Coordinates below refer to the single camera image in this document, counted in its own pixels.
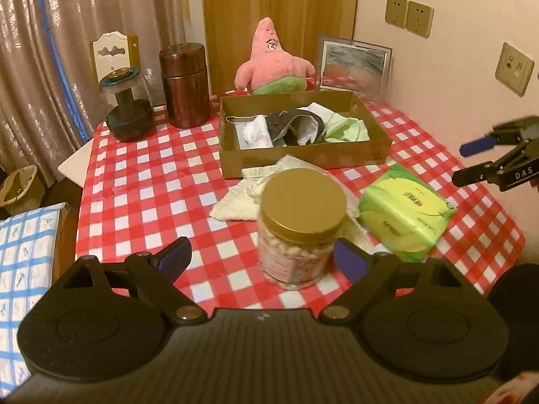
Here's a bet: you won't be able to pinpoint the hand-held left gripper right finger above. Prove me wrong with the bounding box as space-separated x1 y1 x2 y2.
320 238 462 326

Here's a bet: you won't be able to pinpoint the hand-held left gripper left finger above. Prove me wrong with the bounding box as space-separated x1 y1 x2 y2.
63 237 208 326

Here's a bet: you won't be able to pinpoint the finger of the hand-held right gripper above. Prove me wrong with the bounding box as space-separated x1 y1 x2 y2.
459 128 525 157
452 151 520 188

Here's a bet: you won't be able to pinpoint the plastic jar with gold lid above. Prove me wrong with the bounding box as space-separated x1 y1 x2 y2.
255 168 348 291

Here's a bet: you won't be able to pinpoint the brown cardboard box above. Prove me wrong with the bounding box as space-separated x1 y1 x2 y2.
219 91 393 179

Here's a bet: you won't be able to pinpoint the clothes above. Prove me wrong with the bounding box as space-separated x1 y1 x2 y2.
267 108 328 146

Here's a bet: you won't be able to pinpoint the white face mask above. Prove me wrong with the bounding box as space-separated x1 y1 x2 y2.
226 115 275 150

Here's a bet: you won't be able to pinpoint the green tissue pack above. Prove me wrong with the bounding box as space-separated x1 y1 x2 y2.
357 164 458 263

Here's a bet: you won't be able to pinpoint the red white checkered tablecloth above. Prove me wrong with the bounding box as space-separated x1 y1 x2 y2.
76 77 527 310

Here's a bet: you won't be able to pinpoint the cream cloth bag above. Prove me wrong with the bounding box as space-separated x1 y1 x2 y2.
209 154 371 257

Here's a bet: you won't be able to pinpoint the light green cloth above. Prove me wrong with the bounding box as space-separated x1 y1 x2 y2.
323 113 374 143

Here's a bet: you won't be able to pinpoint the white board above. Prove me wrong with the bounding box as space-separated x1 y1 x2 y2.
58 138 96 188

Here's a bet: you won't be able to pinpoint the dark round object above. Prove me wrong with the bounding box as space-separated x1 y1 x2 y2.
486 263 539 372

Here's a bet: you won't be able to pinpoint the glass jar with green lid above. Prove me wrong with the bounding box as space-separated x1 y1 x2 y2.
98 67 155 143

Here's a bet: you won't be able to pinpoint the blue white checkered cloth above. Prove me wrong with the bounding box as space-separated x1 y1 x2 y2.
0 202 68 373

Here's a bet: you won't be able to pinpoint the beige basket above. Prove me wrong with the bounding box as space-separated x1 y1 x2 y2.
0 166 46 216

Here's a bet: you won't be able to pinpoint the dark brown canister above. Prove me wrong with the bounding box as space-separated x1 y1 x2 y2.
159 42 212 129

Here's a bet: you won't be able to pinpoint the pink starfish plush toy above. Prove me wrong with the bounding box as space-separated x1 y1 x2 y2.
234 17 316 95

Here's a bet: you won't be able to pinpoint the red white printed object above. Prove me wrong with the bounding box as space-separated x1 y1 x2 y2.
484 369 539 404

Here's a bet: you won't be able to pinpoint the white wooden chair back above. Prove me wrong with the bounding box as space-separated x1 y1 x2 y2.
91 31 140 84

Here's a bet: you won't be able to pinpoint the beige sheer curtain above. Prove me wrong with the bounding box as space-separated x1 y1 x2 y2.
0 0 203 186

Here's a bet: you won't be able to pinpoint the beige wall switch plate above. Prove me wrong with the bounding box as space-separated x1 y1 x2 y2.
494 42 536 97

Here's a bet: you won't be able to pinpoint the beige wall socket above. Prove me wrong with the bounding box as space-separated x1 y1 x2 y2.
385 0 409 26
406 1 435 38

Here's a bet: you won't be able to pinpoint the clear acrylic picture frame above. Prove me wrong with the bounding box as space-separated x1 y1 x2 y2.
315 35 395 102

